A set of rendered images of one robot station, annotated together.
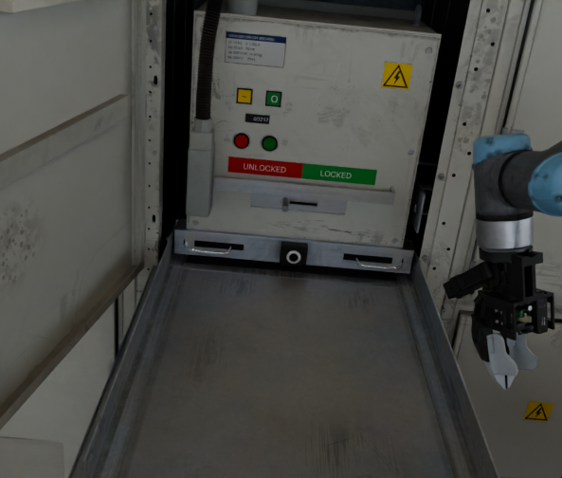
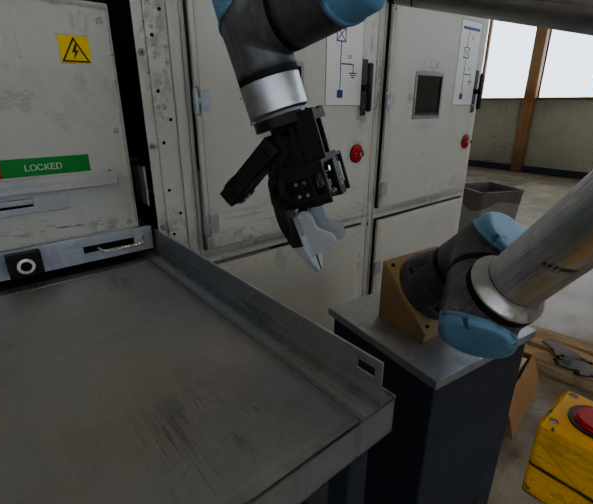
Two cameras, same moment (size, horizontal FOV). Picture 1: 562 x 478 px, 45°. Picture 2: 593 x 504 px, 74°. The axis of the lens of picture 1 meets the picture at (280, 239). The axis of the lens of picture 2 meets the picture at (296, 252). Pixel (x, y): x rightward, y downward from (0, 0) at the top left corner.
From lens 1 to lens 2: 0.58 m
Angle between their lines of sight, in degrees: 36
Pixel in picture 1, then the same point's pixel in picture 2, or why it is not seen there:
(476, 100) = (161, 66)
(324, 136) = (13, 124)
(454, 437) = (280, 347)
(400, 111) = (91, 88)
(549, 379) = (281, 292)
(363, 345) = (144, 313)
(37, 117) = not seen: outside the picture
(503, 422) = not seen: hidden behind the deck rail
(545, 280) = (258, 217)
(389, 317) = (155, 283)
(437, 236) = (167, 204)
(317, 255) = (54, 258)
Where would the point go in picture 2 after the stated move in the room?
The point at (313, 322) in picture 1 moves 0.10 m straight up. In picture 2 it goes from (77, 316) to (66, 265)
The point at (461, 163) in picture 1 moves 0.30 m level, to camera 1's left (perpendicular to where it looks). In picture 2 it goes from (166, 130) to (8, 136)
